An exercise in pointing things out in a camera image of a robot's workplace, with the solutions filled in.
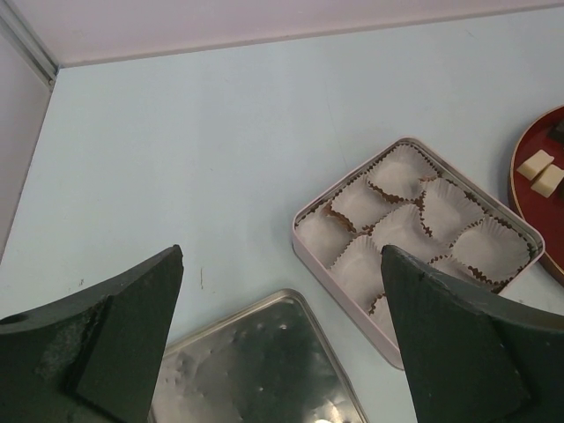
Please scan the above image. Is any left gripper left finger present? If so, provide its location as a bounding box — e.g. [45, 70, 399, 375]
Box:
[1, 245, 183, 422]

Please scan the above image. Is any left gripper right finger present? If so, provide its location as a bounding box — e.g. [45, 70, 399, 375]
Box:
[382, 245, 563, 422]

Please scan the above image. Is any red round plate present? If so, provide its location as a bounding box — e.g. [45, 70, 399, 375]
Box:
[508, 106, 563, 284]

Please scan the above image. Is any pink chocolate tin box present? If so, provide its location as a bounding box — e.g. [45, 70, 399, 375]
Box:
[292, 137, 545, 367]

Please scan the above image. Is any white chocolate block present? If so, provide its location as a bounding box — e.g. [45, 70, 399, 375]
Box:
[516, 149, 554, 181]
[531, 164, 564, 198]

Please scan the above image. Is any silver tin lid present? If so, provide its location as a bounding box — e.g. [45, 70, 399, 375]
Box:
[147, 289, 367, 422]

